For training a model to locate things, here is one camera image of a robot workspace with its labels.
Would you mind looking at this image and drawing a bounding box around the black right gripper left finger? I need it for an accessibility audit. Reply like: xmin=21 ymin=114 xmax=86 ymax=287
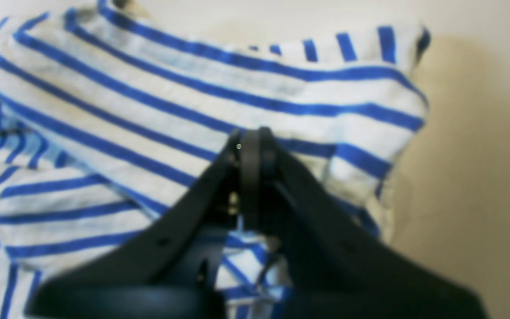
xmin=26 ymin=130 xmax=240 ymax=319

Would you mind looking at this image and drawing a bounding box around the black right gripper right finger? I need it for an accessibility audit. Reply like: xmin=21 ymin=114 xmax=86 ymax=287
xmin=248 ymin=128 xmax=486 ymax=319

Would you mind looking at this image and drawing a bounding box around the blue white striped T-shirt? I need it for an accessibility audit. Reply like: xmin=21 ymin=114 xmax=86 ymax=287
xmin=0 ymin=0 xmax=430 ymax=319

